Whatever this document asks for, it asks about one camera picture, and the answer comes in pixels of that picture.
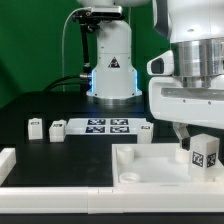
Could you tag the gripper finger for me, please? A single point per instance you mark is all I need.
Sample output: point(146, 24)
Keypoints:
point(182, 134)

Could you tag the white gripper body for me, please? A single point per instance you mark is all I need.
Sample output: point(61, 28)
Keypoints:
point(170, 101)

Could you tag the white square tabletop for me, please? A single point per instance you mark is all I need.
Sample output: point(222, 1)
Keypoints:
point(144, 164)

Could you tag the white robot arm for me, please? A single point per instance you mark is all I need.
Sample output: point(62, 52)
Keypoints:
point(187, 81)

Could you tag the white U-shaped obstacle fence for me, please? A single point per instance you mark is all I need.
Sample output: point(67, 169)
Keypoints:
point(120, 198)

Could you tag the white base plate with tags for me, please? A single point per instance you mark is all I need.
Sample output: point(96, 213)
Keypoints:
point(104, 126)

